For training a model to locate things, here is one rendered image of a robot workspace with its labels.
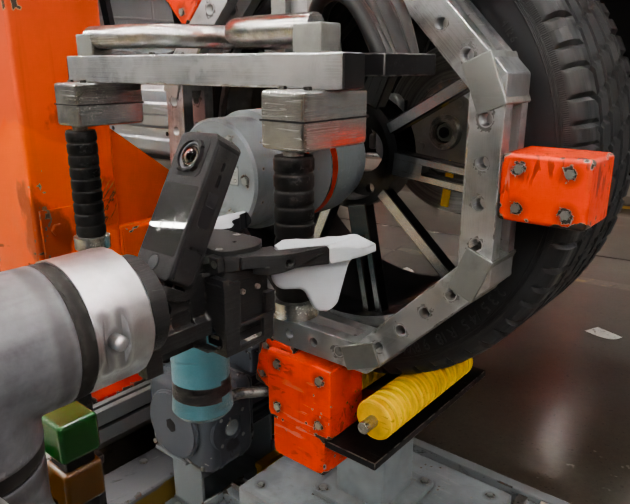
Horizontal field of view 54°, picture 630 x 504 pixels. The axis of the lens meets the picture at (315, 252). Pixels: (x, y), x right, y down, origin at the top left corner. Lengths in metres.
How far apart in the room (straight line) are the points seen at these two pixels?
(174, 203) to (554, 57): 0.44
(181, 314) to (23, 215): 0.70
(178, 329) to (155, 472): 1.01
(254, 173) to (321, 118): 0.16
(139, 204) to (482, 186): 0.74
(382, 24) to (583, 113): 0.25
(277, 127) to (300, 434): 0.54
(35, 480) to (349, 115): 0.37
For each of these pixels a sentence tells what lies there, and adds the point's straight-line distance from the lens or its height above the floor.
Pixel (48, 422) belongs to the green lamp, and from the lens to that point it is 0.63.
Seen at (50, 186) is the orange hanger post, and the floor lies 0.78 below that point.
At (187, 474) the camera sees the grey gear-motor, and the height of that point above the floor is 0.16.
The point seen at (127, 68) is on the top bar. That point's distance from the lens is 0.74.
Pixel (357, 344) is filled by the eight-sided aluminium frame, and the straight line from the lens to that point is 0.82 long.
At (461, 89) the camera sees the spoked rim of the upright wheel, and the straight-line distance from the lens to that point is 0.80.
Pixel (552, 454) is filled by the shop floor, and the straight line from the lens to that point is 1.80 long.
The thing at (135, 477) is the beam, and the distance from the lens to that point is 1.45.
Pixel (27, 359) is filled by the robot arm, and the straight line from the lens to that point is 0.37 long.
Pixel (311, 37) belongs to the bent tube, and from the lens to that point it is 0.54.
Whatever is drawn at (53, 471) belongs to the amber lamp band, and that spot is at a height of 0.61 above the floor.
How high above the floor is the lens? 0.97
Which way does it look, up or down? 17 degrees down
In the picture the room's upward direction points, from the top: straight up
